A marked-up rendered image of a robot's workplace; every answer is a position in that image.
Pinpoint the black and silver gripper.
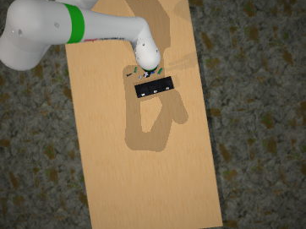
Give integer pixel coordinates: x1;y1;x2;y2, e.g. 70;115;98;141
144;72;151;78

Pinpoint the black rack of labelled bins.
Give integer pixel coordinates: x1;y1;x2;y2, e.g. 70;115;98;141
134;76;174;98

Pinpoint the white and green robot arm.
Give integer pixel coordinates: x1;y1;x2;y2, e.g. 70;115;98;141
0;0;161;73

